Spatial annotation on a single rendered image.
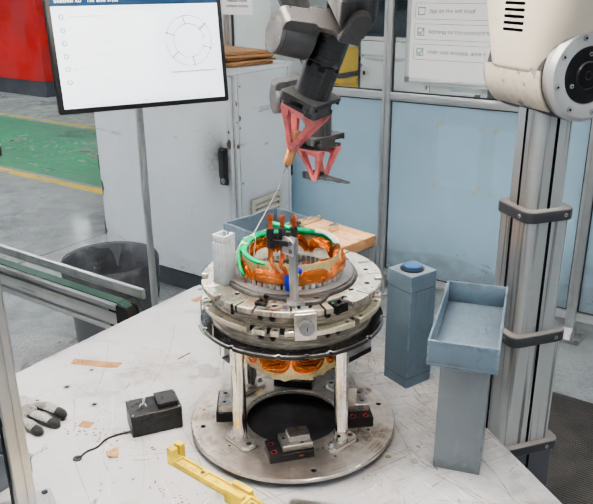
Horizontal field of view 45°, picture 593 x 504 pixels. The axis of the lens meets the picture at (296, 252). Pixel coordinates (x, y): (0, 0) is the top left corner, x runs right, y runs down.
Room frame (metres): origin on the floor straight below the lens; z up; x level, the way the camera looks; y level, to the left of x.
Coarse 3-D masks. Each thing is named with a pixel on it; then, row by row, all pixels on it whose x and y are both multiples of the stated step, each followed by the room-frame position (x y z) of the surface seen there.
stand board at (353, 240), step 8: (312, 224) 1.56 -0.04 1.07; (320, 224) 1.56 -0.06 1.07; (328, 224) 1.56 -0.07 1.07; (336, 232) 1.50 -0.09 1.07; (344, 232) 1.50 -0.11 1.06; (352, 232) 1.50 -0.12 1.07; (360, 232) 1.50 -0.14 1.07; (344, 240) 1.45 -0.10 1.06; (352, 240) 1.45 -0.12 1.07; (360, 240) 1.45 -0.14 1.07; (368, 240) 1.46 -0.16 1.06; (344, 248) 1.41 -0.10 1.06; (352, 248) 1.43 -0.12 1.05; (360, 248) 1.45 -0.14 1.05
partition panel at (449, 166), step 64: (256, 0) 4.07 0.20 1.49; (320, 0) 3.83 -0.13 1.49; (384, 0) 3.63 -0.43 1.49; (448, 128) 3.42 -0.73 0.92; (512, 128) 3.24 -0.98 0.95; (576, 128) 3.08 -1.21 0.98; (320, 192) 3.83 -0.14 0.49; (448, 192) 3.40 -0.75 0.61; (576, 192) 3.06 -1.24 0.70; (448, 256) 3.38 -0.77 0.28
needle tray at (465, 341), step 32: (448, 288) 1.21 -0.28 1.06; (480, 288) 1.20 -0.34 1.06; (448, 320) 1.14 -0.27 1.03; (480, 320) 1.14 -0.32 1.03; (448, 352) 0.98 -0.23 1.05; (480, 352) 0.97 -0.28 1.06; (448, 384) 1.05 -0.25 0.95; (480, 384) 1.04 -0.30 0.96; (448, 416) 1.05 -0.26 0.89; (480, 416) 1.03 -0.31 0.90; (448, 448) 1.05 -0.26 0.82; (480, 448) 1.03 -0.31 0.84
